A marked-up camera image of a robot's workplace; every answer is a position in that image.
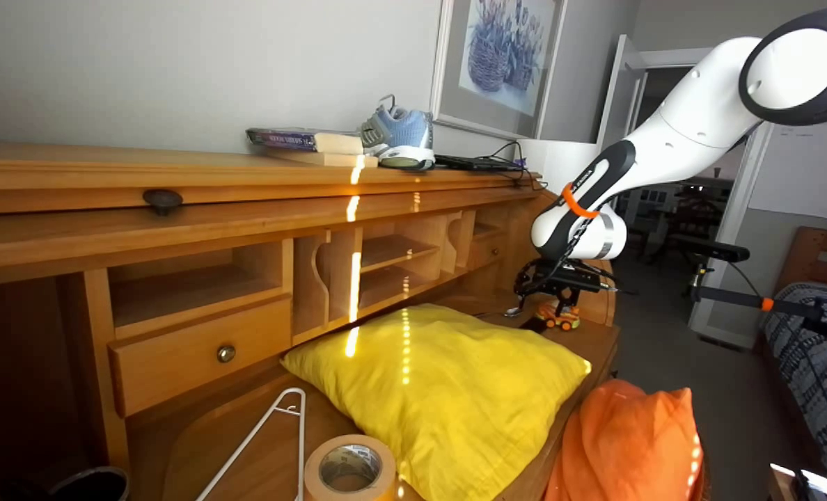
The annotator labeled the black keyboard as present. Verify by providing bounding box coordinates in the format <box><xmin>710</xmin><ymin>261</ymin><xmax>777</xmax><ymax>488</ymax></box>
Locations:
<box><xmin>434</xmin><ymin>150</ymin><xmax>530</xmax><ymax>175</ymax></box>

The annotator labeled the wooden drawer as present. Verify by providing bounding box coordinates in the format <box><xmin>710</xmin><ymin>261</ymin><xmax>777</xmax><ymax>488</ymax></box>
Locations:
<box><xmin>110</xmin><ymin>294</ymin><xmax>295</xmax><ymax>418</ymax></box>

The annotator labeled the wooden roll-top desk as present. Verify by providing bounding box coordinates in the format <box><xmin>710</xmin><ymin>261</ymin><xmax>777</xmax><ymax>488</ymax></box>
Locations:
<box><xmin>0</xmin><ymin>143</ymin><xmax>624</xmax><ymax>501</ymax></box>

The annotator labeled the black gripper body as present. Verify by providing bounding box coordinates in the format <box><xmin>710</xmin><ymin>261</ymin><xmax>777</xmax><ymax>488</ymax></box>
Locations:
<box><xmin>533</xmin><ymin>286</ymin><xmax>585</xmax><ymax>318</ymax></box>

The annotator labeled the bed with striped blanket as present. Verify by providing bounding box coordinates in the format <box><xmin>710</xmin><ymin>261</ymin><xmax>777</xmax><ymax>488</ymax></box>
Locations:
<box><xmin>757</xmin><ymin>225</ymin><xmax>827</xmax><ymax>485</ymax></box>

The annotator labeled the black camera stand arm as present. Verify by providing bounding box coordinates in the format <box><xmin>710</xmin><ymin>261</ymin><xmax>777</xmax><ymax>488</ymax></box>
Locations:
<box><xmin>670</xmin><ymin>234</ymin><xmax>827</xmax><ymax>350</ymax></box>

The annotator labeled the orange pillow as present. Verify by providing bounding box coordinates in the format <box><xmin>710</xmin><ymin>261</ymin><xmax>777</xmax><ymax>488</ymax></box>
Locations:
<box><xmin>543</xmin><ymin>376</ymin><xmax>710</xmax><ymax>501</ymax></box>

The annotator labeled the blue sneaker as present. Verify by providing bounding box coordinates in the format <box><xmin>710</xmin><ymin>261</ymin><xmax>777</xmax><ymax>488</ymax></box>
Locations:
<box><xmin>356</xmin><ymin>92</ymin><xmax>438</xmax><ymax>175</ymax></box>

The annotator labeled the wire clothes hanger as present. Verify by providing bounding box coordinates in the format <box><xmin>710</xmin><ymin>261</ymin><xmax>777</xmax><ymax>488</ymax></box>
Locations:
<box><xmin>196</xmin><ymin>386</ymin><xmax>309</xmax><ymax>501</ymax></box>

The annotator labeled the white door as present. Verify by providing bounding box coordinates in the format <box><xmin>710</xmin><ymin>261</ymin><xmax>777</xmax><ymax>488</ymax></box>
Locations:
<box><xmin>597</xmin><ymin>33</ymin><xmax>658</xmax><ymax>179</ymax></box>

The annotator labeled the dark round bowl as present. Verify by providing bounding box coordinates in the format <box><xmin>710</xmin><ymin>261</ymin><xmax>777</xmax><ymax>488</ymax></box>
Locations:
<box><xmin>47</xmin><ymin>464</ymin><xmax>135</xmax><ymax>501</ymax></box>

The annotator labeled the white wall board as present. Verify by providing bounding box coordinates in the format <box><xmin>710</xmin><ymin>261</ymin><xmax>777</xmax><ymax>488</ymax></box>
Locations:
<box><xmin>749</xmin><ymin>116</ymin><xmax>827</xmax><ymax>225</ymax></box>

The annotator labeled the brown tape roll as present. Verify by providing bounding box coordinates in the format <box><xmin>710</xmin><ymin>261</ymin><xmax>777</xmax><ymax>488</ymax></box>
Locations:
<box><xmin>302</xmin><ymin>432</ymin><xmax>402</xmax><ymax>501</ymax></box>

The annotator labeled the yellow pillow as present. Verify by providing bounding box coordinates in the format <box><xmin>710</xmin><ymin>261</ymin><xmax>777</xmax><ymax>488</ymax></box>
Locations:
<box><xmin>281</xmin><ymin>301</ymin><xmax>594</xmax><ymax>501</ymax></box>

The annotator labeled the framed blue flower picture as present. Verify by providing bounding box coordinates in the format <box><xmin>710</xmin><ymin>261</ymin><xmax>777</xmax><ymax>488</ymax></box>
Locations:
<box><xmin>430</xmin><ymin>0</ymin><xmax>571</xmax><ymax>143</ymax></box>

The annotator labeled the dark roll-top handle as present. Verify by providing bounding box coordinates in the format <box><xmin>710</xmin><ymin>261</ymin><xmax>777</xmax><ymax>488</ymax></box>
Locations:
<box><xmin>142</xmin><ymin>187</ymin><xmax>188</xmax><ymax>218</ymax></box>

